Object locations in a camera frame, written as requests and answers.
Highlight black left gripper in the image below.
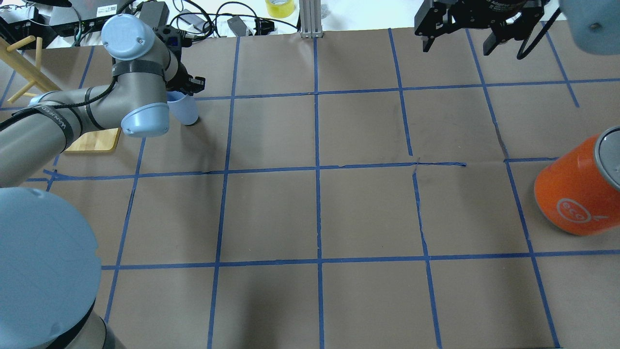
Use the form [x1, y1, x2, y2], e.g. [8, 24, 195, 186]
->
[154, 26, 205, 95]

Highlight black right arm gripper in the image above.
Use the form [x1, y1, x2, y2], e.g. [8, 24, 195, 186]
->
[414, 0, 548, 55]

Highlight light blue plastic cup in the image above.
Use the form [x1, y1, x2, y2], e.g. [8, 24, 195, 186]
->
[166, 91, 200, 126]

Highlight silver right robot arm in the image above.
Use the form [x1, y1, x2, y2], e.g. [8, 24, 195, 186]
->
[414, 0, 620, 60]

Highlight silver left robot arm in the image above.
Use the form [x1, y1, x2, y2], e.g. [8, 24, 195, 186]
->
[0, 14, 205, 349]

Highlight black power adapter brick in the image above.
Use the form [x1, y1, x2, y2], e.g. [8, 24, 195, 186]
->
[137, 0, 169, 28]

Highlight yellow tape roll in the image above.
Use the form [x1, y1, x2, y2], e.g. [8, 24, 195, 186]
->
[265, 0, 296, 19]

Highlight wooden mug tree stand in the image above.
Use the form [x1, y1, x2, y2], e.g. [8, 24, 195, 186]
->
[0, 35, 120, 153]

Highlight orange canister with grey lid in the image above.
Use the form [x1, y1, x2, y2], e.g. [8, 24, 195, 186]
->
[534, 126, 620, 236]

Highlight aluminium frame post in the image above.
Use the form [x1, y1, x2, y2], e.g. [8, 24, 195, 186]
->
[299, 0, 324, 38]

